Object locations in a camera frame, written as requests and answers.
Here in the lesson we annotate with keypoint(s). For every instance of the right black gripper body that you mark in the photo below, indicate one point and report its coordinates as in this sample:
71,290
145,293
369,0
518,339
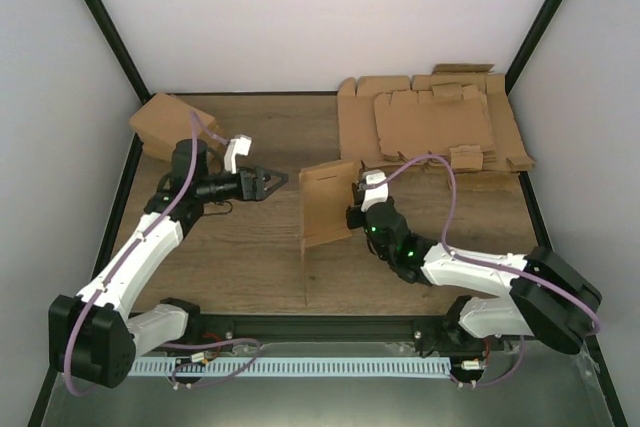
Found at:
352,220

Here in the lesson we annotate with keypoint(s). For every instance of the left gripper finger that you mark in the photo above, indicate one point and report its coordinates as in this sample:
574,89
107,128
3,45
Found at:
271,185
261,172

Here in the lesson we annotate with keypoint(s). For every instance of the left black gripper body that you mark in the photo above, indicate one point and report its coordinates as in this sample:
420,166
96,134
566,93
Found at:
248,194

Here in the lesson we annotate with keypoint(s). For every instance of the cardboard box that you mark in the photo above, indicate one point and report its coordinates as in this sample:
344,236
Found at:
325,196

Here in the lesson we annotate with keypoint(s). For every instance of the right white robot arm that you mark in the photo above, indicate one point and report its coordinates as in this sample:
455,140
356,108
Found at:
536,295

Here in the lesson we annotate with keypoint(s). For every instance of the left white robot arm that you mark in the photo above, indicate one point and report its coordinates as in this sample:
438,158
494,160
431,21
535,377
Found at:
93,335

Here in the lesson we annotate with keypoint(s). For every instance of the stack of folded cardboard boxes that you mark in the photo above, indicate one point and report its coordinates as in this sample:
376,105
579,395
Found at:
164,121

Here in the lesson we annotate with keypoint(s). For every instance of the stack of flat cardboard blanks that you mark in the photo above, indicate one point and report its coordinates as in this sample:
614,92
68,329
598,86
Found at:
458,111

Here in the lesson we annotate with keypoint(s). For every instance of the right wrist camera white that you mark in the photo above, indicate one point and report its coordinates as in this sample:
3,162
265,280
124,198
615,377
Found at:
374,185

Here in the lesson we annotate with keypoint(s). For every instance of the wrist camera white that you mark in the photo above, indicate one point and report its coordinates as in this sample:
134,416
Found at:
374,185
239,145

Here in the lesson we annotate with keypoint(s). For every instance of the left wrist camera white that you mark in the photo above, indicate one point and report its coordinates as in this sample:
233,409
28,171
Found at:
239,145

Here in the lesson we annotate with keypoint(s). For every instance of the light blue slotted cable duct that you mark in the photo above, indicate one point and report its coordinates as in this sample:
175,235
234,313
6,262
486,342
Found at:
298,367

